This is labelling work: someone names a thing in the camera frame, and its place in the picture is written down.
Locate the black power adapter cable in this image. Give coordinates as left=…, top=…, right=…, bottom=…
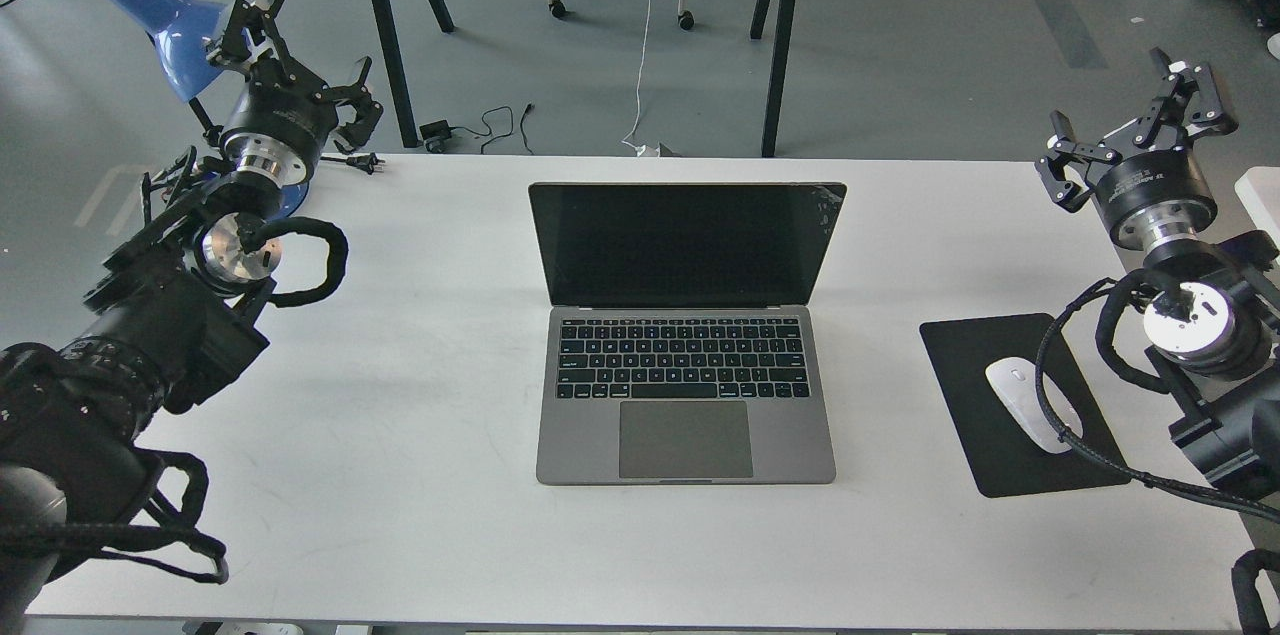
left=419, top=102, right=538, bottom=156

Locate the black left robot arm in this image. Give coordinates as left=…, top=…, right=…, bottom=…
left=1, top=0, right=383, bottom=634

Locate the white computer mouse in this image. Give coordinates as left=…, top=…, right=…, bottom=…
left=984, top=356, right=1083, bottom=456

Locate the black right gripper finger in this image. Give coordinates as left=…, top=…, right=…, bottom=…
left=1133, top=47, right=1239, bottom=151
left=1036, top=111, right=1123, bottom=214

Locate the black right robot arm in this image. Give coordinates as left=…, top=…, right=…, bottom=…
left=1036, top=47, right=1277, bottom=521

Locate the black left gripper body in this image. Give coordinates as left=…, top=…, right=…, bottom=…
left=219, top=65, right=338, bottom=187

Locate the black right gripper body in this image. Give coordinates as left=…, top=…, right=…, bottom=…
left=1094, top=137, right=1219, bottom=251

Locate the grey open laptop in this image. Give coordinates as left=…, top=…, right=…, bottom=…
left=527, top=181, right=847, bottom=486

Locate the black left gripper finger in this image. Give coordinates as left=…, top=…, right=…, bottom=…
left=316, top=56, right=384, bottom=155
left=206, top=0, right=298, bottom=84

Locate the white hanging cable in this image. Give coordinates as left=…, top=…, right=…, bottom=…
left=621, top=0, right=660, bottom=156

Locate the black braided right cable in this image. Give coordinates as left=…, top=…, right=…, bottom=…
left=1034, top=270, right=1280, bottom=524

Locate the black mouse pad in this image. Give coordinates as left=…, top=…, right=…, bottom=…
left=919, top=312, right=1130, bottom=498

